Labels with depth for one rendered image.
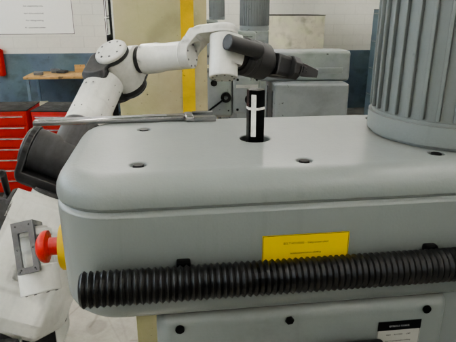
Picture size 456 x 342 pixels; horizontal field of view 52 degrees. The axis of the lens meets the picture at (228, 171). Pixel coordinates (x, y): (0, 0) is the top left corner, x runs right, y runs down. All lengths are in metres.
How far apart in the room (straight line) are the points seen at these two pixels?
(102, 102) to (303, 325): 0.71
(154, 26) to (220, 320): 1.86
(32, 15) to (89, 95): 8.77
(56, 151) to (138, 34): 1.33
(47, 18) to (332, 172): 9.41
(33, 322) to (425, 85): 0.76
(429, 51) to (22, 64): 9.59
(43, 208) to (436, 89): 0.73
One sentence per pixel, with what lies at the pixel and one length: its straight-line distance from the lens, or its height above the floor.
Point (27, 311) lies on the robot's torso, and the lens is 0.96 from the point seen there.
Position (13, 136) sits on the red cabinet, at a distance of 5.54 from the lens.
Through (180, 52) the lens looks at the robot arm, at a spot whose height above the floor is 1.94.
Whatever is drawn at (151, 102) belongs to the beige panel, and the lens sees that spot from 2.30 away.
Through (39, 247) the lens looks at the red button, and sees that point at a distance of 0.61.
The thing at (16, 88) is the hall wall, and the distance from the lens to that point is 10.07.
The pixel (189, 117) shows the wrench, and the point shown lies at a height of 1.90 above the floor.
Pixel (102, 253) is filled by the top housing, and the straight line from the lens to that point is 0.47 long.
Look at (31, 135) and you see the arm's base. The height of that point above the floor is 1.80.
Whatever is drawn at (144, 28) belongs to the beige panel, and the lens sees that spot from 2.26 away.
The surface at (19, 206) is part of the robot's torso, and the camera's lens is 0.98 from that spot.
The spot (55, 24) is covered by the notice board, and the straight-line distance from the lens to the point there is 9.76.
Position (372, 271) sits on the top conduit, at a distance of 0.49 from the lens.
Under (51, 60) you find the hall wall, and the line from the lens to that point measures 9.82.
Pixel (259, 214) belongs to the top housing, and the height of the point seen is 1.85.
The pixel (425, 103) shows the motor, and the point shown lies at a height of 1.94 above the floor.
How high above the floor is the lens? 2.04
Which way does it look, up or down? 19 degrees down
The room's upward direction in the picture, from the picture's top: straight up
